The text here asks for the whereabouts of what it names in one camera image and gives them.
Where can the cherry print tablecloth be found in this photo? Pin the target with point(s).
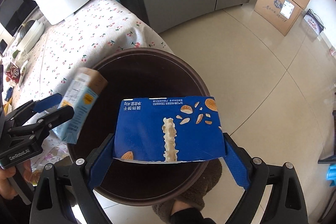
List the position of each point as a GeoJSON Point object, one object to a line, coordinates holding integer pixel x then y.
{"type": "Point", "coordinates": [99, 29]}

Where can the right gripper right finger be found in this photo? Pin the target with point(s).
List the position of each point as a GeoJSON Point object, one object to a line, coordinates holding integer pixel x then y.
{"type": "Point", "coordinates": [237, 161]}

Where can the small printed bag on floor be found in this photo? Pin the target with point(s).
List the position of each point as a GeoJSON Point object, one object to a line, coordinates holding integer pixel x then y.
{"type": "Point", "coordinates": [314, 21]}

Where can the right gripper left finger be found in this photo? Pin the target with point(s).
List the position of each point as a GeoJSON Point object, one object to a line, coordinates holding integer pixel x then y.
{"type": "Point", "coordinates": [100, 161]}

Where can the white ceramic bowl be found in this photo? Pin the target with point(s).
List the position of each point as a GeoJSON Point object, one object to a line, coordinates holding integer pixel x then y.
{"type": "Point", "coordinates": [31, 37]}

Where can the blue biscuit box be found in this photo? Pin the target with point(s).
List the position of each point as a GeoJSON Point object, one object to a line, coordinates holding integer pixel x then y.
{"type": "Point", "coordinates": [175, 129]}

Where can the brown plastic trash bin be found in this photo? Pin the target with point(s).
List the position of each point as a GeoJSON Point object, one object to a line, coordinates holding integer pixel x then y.
{"type": "Point", "coordinates": [140, 73]}

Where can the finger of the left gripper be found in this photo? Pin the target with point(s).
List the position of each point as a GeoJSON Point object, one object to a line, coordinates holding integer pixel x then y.
{"type": "Point", "coordinates": [58, 117]}
{"type": "Point", "coordinates": [47, 103]}

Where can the light blue milk carton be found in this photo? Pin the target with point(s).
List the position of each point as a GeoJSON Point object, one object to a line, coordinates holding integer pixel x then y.
{"type": "Point", "coordinates": [81, 95]}

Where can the blue plastic stool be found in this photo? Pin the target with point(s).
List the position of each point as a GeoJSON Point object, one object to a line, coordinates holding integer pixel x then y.
{"type": "Point", "coordinates": [331, 174]}

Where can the lower cardboard box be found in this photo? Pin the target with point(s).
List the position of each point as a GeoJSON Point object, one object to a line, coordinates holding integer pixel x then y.
{"type": "Point", "coordinates": [282, 14]}

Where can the brown fuzzy slipper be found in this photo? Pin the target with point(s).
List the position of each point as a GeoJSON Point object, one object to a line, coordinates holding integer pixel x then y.
{"type": "Point", "coordinates": [186, 208]}

